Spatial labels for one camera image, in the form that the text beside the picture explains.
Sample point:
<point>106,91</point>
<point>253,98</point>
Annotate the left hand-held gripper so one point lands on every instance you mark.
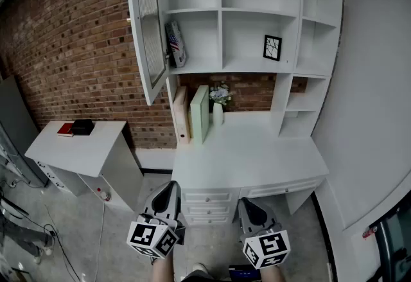
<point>151,237</point>

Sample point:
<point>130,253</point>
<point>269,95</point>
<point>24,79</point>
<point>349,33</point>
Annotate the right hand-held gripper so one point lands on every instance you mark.
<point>268,248</point>

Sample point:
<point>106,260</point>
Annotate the white ribbed-glass cabinet door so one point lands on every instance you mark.
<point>133,17</point>

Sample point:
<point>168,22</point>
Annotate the person's left forearm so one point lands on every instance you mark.
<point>163,269</point>

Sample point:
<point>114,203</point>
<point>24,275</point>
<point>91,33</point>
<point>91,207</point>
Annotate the person's right forearm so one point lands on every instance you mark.
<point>271,274</point>

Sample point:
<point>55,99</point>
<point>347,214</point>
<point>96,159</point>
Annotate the black device with blue screen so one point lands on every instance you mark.
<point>244,272</point>

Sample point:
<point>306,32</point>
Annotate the white red-capped bottle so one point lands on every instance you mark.
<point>103,194</point>

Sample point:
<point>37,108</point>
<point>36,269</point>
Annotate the person's dark shorts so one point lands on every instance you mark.
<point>205,277</point>

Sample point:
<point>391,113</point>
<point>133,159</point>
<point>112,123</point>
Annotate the beige box file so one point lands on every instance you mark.
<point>181,110</point>

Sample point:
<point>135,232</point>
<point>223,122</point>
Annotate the pale green box file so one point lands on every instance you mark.
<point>200,113</point>

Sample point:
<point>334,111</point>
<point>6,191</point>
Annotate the white side table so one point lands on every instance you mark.
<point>80,152</point>

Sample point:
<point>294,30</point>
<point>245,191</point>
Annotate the black box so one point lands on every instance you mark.
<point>82,127</point>

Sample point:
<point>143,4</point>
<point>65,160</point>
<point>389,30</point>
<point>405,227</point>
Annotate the pale flower bouquet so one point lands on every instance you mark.
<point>221,94</point>

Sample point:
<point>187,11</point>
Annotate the red book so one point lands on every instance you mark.
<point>65,129</point>

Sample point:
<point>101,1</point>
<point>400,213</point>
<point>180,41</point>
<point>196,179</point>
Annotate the dark glass door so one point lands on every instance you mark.
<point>396,242</point>

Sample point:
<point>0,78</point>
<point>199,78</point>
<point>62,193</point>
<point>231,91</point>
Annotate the flag-print box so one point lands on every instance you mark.
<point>176,44</point>

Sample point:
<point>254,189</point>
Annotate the red wall fixture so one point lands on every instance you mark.
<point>370,232</point>

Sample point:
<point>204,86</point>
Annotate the black picture frame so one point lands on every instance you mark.
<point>272,47</point>

